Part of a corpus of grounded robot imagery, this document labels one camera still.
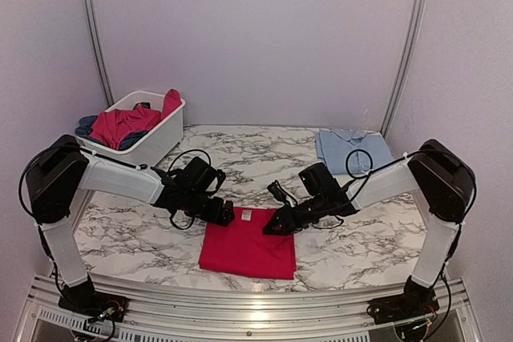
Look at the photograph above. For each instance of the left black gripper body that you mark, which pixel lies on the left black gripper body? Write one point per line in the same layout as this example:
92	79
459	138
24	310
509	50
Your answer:
194	207

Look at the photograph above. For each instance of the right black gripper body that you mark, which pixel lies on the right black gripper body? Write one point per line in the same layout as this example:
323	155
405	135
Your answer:
312	215

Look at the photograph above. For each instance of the red t-shirt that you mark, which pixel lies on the red t-shirt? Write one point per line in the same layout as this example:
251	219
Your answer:
242	249

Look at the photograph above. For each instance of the light blue button shirt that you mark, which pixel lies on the light blue button shirt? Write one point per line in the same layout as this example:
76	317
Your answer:
334	145

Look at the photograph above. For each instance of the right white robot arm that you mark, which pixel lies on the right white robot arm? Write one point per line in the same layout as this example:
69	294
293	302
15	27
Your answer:
447	184

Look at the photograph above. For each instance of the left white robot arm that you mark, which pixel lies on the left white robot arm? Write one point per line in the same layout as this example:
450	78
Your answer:
65	175

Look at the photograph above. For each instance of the white plastic laundry bin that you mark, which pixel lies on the white plastic laundry bin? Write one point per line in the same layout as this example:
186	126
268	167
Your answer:
154	145

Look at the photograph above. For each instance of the red garment in bin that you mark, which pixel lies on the red garment in bin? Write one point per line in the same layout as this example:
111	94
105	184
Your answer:
141	117

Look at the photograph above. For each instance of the dark blue garment in bin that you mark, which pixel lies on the dark blue garment in bin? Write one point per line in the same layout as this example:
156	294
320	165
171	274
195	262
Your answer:
109	135

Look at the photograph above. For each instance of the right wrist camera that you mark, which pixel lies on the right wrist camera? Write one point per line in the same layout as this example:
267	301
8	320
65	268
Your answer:
281	195

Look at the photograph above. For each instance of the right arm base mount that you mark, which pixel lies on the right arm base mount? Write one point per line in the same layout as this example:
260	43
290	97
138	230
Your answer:
401	307

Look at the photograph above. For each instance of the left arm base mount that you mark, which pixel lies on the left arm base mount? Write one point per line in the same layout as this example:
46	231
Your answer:
97	304

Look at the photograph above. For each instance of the front aluminium rail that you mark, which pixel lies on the front aluminium rail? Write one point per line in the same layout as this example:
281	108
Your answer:
160	313

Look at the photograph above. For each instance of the left aluminium frame post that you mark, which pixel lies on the left aluminium frame post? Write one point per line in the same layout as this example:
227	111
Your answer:
97	51

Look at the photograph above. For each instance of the aluminium frame post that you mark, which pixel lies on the aluminium frame post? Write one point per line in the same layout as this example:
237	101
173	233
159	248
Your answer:
97	51
412	32

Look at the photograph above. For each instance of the right aluminium frame post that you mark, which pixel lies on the right aluminium frame post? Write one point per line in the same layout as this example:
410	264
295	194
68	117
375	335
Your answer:
412	32

